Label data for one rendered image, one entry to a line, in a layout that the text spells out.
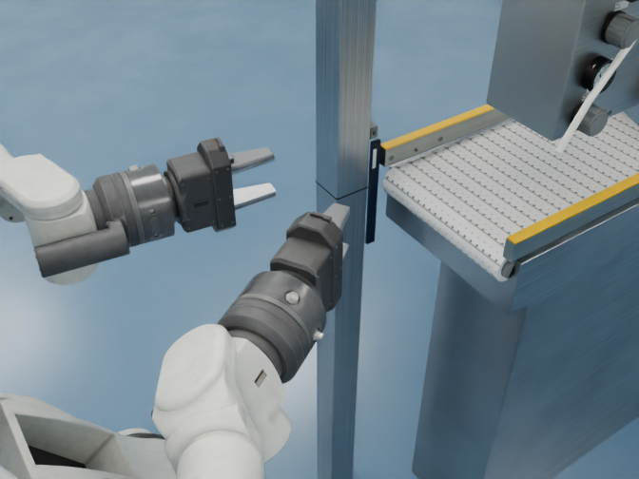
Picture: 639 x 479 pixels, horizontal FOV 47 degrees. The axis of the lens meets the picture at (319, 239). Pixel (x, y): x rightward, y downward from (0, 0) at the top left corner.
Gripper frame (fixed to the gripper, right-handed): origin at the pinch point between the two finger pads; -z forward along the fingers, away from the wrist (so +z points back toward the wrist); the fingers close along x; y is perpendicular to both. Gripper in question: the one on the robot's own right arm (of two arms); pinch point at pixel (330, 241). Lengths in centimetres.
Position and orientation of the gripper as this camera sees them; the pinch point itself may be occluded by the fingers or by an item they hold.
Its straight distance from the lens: 80.5
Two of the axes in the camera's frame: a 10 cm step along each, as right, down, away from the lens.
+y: 9.1, 2.6, -3.2
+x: 0.0, 7.7, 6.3
